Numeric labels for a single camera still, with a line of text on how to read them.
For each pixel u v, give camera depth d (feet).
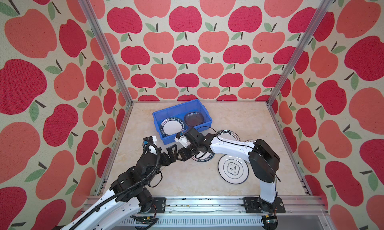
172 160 2.03
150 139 1.95
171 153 2.02
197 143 2.23
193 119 3.60
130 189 1.55
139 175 1.61
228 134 3.33
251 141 3.20
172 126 3.44
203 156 2.30
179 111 3.60
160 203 2.48
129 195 1.55
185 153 2.44
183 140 2.57
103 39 2.78
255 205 2.39
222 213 2.42
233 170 2.83
